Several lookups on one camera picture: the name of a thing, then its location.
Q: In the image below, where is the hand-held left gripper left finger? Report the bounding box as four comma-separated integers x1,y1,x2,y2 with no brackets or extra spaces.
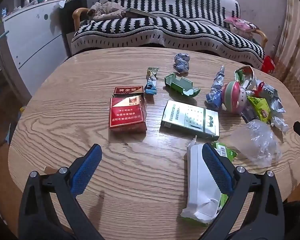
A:
18,144,103,240

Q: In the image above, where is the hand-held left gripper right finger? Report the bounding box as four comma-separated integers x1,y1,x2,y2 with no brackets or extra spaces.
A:
199,142,285,240

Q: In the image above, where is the white-green tissue packet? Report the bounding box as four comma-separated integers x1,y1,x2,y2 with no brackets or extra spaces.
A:
180,135,238,227

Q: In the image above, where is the clear plastic bag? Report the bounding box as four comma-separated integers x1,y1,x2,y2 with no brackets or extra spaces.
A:
230,119,283,168

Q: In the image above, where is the yellow-green snack packet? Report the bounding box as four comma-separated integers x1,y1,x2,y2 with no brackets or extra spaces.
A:
246,95,272,124

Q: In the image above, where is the silver wrapper with red print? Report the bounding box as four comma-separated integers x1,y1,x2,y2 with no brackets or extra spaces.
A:
255,79,289,133

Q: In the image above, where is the green-white cigarette carton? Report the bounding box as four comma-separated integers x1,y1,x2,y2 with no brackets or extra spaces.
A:
159,99,220,141

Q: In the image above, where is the red cigarette pack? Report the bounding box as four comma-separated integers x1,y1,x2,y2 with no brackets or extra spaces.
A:
109,95,147,133

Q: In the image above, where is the pink round toy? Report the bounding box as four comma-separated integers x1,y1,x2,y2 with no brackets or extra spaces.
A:
221,81,248,113

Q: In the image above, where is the silver-blue foil wrapper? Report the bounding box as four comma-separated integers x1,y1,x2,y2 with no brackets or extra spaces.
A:
206,65,226,110

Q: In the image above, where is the small red box lid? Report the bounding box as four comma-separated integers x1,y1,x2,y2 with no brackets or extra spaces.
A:
113,86,144,97

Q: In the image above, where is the torn green cardboard box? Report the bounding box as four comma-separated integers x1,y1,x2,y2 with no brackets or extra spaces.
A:
164,72,201,97

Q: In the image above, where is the blue candy wrapper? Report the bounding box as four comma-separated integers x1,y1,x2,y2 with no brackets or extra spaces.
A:
144,67,159,95

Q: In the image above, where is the blue-white wrapper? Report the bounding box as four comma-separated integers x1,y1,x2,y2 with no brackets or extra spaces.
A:
174,53,191,74

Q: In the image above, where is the red bag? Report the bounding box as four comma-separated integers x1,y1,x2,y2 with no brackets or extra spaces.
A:
261,56,276,74

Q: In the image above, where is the pink plush toy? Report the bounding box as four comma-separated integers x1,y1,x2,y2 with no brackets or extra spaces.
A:
224,16,260,39

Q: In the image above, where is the white cabinet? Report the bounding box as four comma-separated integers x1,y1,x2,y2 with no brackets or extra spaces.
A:
2,0,70,98

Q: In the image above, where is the black white striped sofa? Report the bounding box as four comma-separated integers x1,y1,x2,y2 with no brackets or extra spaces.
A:
70,0,265,68

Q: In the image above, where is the wooden sofa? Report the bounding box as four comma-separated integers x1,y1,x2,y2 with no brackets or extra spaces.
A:
72,7,268,55

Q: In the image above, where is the beige cloth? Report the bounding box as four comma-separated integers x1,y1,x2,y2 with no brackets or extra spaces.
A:
87,2,127,22

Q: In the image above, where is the grey book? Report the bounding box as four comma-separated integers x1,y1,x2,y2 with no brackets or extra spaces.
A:
125,8,159,19

